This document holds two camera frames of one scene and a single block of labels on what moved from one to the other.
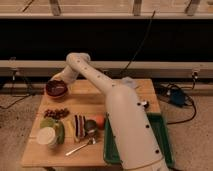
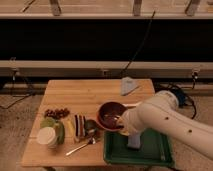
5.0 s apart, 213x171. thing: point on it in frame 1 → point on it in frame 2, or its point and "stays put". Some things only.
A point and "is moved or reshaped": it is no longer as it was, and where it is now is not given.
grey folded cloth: (129, 81) stays put
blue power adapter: (177, 97) stays put
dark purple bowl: (56, 87) is moved or reshaped
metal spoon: (92, 141) stays put
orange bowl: (57, 97) is moved or reshaped
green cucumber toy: (60, 132) stays put
